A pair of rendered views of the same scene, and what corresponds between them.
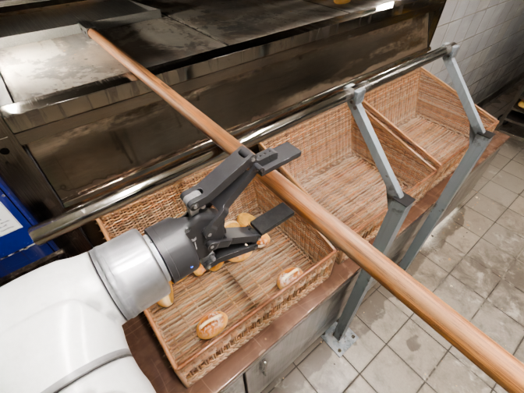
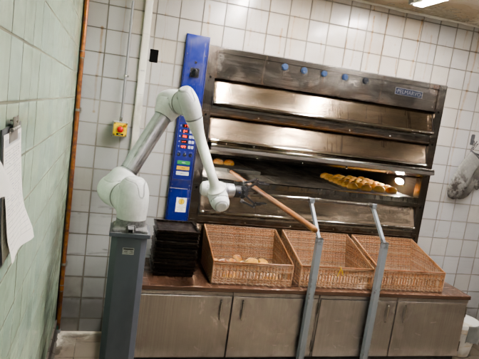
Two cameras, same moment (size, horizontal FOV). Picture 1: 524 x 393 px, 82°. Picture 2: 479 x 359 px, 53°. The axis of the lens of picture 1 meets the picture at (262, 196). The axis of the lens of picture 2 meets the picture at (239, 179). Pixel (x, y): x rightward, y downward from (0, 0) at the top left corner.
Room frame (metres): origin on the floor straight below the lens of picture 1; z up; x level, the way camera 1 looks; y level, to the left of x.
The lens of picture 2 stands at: (-2.48, -1.05, 1.69)
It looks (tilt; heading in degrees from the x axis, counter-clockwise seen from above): 8 degrees down; 23
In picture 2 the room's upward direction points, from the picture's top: 8 degrees clockwise
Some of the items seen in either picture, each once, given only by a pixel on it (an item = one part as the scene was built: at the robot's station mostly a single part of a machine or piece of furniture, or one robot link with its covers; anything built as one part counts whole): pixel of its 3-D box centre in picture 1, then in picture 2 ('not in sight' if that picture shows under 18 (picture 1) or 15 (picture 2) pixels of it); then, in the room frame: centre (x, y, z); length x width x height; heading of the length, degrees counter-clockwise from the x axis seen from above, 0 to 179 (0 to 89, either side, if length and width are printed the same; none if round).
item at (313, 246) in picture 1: (222, 248); (245, 253); (0.55, 0.13, 0.72); 0.56 x 0.49 x 0.28; 128
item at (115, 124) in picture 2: not in sight; (120, 129); (0.15, 0.98, 1.46); 0.10 x 0.07 x 0.10; 129
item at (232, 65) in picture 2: not in sight; (333, 81); (1.14, -0.14, 1.99); 1.80 x 0.08 x 0.21; 129
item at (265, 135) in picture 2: not in sight; (324, 142); (1.12, -0.16, 1.54); 1.79 x 0.11 x 0.19; 129
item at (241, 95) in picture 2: not in sight; (330, 107); (1.12, -0.16, 1.80); 1.79 x 0.11 x 0.19; 129
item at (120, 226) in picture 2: not in sight; (130, 224); (-0.43, 0.40, 1.03); 0.22 x 0.18 x 0.06; 37
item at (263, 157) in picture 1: (259, 154); not in sight; (0.30, 0.00, 1.28); 0.05 x 0.01 x 0.03; 129
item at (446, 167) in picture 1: (423, 122); (395, 262); (1.30, -0.80, 0.72); 0.56 x 0.49 x 0.28; 129
